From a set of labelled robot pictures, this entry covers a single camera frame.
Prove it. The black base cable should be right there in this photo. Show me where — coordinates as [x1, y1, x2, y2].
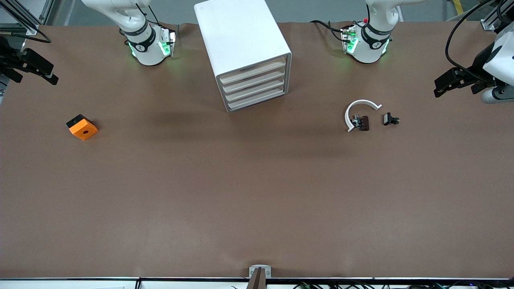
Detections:
[310, 19, 350, 43]

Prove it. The grey metal edge bracket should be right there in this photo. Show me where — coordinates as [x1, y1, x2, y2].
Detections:
[249, 265, 272, 278]

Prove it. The dark brown connector part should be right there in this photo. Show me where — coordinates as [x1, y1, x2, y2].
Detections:
[351, 114, 370, 132]

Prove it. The white curved plastic bracket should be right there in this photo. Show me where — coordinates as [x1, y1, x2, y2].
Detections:
[345, 99, 383, 133]

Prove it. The brown post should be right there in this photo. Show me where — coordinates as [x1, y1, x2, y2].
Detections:
[247, 268, 266, 289]

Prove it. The black cable bundle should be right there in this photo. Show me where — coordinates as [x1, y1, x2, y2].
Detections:
[293, 281, 514, 289]

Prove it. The white table edge rail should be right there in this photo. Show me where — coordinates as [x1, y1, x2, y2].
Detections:
[0, 277, 514, 289]

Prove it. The orange and black block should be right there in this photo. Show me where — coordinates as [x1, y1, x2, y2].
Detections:
[66, 114, 99, 141]

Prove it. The white drawer cabinet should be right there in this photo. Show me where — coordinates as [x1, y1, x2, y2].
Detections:
[194, 0, 292, 113]

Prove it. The metal base connector plate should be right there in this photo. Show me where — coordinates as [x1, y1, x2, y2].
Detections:
[341, 24, 359, 55]
[160, 27, 177, 57]

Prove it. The aluminium frame profile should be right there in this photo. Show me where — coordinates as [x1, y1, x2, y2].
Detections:
[481, 0, 514, 31]
[0, 0, 41, 36]

